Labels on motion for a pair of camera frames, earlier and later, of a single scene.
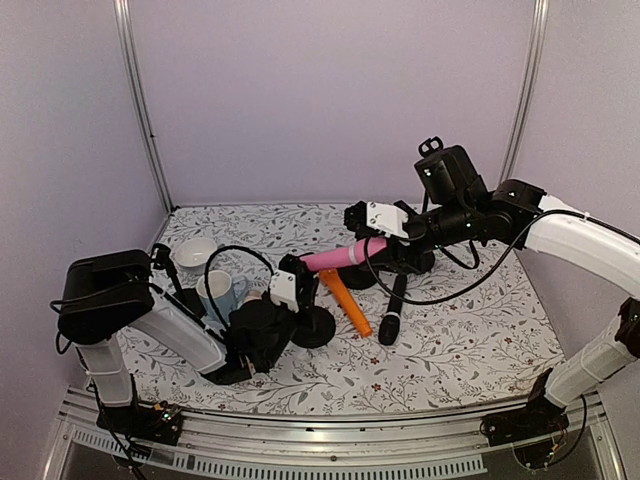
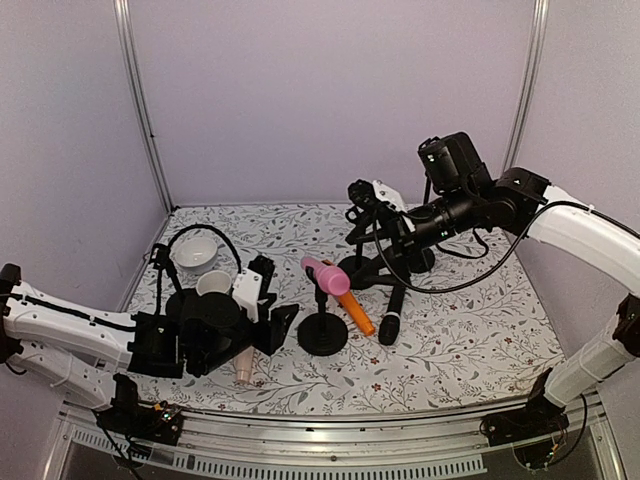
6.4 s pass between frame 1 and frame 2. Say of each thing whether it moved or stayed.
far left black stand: stayed
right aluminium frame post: stayed
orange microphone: stayed
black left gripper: moved
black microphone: stayed
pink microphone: moved
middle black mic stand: stayed
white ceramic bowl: stayed
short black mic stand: moved
